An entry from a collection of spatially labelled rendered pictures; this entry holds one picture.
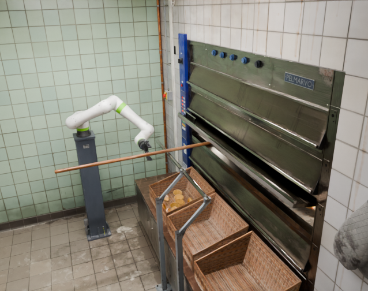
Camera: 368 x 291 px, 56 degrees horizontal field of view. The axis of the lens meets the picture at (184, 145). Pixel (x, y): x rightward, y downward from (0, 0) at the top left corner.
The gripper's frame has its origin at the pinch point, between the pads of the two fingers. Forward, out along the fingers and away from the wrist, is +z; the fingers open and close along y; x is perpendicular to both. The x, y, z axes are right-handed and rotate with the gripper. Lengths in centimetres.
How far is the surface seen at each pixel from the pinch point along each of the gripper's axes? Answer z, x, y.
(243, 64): 63, -54, -81
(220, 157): 30, -54, 2
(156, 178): -67, -22, 62
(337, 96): 152, -52, -79
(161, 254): 39, 6, 79
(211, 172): 17, -52, 22
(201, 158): -9, -53, 19
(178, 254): 87, 7, 42
